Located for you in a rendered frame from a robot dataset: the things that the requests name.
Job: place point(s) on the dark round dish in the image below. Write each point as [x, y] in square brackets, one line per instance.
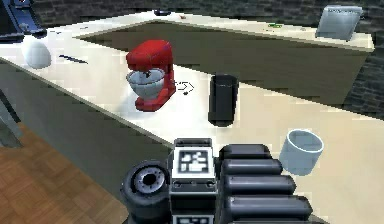
[162, 12]

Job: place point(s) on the grey laptop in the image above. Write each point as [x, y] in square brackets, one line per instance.
[338, 21]

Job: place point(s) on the black cylindrical container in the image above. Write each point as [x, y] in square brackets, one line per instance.
[222, 100]

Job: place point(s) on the dark thin knife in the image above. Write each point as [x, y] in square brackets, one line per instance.
[73, 59]

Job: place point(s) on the small green object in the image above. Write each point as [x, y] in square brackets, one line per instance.
[275, 25]

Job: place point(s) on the pale blue cup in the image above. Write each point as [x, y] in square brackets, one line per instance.
[301, 151]

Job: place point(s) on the white kitchen counter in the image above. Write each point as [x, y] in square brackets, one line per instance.
[233, 110]

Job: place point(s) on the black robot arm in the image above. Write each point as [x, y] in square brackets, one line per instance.
[233, 186]

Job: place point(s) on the red stand mixer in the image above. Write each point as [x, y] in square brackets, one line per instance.
[151, 73]

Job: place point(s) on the white egg-shaped object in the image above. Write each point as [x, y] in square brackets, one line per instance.
[36, 53]

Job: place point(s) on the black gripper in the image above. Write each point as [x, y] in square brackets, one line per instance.
[146, 190]

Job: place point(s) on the dark blue appliance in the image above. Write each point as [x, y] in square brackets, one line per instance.
[20, 18]

